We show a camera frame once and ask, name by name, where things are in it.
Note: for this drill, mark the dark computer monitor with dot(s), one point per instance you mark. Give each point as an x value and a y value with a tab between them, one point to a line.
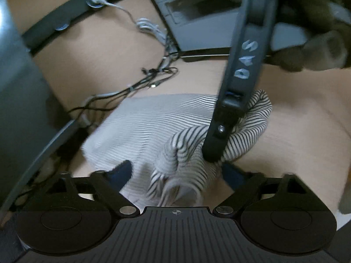
22	87

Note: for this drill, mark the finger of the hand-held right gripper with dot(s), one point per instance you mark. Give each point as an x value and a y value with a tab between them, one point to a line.
216	137

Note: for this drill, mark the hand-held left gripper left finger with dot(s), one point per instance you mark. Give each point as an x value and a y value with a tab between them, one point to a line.
120	173

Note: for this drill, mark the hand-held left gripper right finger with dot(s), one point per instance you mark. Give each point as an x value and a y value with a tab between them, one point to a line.
233	174

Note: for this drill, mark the black power strip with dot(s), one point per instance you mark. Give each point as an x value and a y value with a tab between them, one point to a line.
49	30

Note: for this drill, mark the striped grey sweater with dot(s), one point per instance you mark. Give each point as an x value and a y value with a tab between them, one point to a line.
142	120

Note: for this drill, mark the grey laptop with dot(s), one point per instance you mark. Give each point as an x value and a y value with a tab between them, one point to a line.
192	33

